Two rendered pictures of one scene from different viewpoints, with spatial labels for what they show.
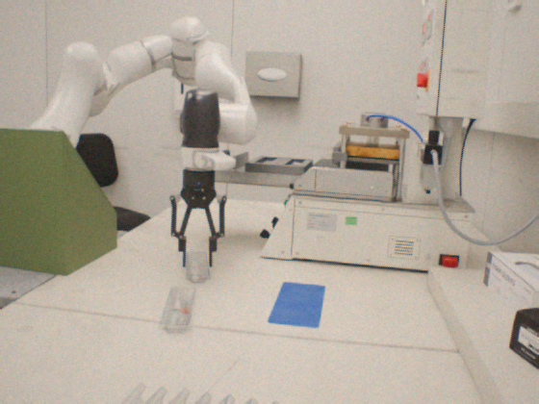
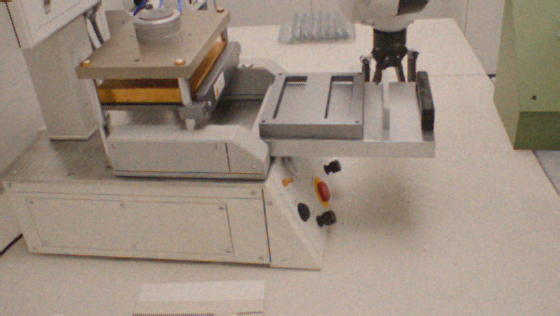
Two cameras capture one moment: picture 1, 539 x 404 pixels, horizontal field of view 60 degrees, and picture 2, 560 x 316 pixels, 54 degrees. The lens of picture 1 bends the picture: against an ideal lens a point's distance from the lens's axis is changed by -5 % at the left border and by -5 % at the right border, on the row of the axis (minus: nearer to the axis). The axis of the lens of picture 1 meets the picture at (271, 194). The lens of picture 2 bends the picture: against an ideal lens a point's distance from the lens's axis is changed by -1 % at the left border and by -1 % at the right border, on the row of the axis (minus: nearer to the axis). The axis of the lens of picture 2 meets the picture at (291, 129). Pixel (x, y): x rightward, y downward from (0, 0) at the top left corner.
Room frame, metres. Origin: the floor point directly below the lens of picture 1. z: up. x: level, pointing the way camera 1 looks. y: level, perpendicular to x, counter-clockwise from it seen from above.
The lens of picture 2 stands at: (2.28, -0.09, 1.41)
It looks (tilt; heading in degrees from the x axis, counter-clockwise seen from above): 29 degrees down; 179
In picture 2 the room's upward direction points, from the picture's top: 4 degrees counter-clockwise
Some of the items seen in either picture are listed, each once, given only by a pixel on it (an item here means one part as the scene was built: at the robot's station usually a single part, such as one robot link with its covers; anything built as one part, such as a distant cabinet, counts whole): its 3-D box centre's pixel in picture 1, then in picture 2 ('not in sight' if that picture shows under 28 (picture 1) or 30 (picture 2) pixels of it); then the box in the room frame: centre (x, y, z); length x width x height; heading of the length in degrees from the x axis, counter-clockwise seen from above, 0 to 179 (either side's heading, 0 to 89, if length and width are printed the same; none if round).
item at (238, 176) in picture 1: (265, 167); (343, 108); (1.43, 0.02, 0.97); 0.30 x 0.22 x 0.08; 79
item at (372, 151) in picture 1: (372, 142); (166, 57); (1.36, -0.28, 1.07); 0.22 x 0.17 x 0.10; 169
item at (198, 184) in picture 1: (198, 189); (389, 47); (1.12, 0.17, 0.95); 0.08 x 0.08 x 0.09
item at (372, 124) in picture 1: (384, 137); (149, 45); (1.35, -0.31, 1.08); 0.31 x 0.24 x 0.13; 169
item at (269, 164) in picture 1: (280, 164); (315, 101); (1.42, -0.02, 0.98); 0.20 x 0.17 x 0.03; 169
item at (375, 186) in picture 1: (340, 183); (232, 78); (1.25, -0.18, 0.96); 0.26 x 0.05 x 0.07; 79
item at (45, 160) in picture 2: (380, 191); (160, 128); (1.36, -0.31, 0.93); 0.46 x 0.35 x 0.01; 79
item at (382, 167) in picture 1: (347, 169); (188, 151); (1.52, -0.24, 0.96); 0.25 x 0.05 x 0.07; 79
